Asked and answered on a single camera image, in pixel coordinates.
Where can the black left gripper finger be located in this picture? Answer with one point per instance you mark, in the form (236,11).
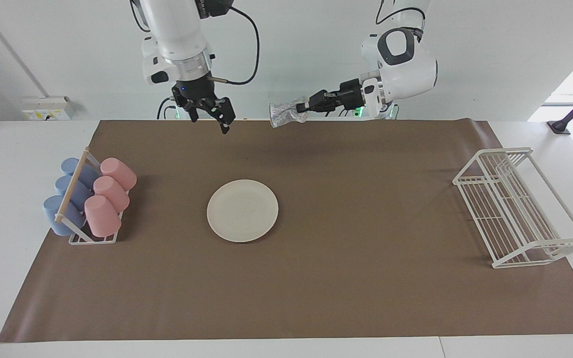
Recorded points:
(304,106)

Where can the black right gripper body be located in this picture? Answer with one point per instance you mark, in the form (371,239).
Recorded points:
(197,94)

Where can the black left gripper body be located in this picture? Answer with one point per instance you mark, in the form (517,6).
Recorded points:
(327,100)

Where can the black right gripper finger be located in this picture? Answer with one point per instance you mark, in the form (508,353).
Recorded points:
(193,113)
(227,117)

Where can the silver mesh sponge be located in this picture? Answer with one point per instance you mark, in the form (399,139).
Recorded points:
(284,113)

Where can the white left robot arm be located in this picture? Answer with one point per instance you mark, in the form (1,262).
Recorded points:
(408,69)

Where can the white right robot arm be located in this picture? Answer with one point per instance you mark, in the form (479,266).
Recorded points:
(177,30)

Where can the cream round plate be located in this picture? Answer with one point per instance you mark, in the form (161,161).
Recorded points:
(242,211)

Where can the pink plastic cup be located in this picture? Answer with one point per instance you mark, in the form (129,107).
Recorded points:
(119,171)
(101,218)
(112,193)

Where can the blue plastic cup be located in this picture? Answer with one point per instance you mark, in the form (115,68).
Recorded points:
(55,216)
(70,164)
(62,183)

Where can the white cup rack wooden rod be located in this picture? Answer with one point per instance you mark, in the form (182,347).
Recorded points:
(72,196)

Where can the brown table mat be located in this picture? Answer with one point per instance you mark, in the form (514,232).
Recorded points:
(341,288)

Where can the white wall power strip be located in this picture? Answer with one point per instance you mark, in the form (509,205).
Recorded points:
(47,108)

